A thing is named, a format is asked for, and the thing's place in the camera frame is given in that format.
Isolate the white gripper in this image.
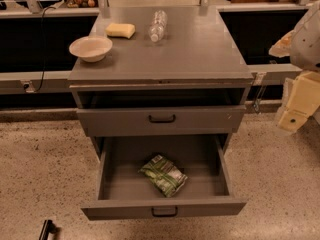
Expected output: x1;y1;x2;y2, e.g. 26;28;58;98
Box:
275;71;320;135

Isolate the green jalapeno chip bag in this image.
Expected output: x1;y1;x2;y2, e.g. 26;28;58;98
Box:
139;154;188;198

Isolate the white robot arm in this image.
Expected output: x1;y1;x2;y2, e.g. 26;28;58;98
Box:
269;1;320;134

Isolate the closed grey upper drawer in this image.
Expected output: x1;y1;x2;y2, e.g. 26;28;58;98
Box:
77;105;245;137

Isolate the grey drawer cabinet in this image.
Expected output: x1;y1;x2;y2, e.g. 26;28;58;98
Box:
69;7;252;153

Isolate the open grey lower drawer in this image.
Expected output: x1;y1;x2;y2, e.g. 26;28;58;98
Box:
82;135;246;220

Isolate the clear plastic water bottle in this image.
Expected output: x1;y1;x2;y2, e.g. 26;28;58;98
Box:
148;10;168;42

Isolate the yellow sponge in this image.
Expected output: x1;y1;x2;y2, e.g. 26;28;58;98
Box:
105;23;135;39

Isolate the white bowl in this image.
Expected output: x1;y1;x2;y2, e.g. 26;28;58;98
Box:
69;36;113;62

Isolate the black object on floor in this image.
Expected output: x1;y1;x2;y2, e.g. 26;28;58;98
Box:
38;220;55;240

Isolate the black upper drawer handle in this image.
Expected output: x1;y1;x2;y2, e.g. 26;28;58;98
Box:
148;114;176;124

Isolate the black power cable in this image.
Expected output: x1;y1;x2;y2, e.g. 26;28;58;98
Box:
22;5;57;94

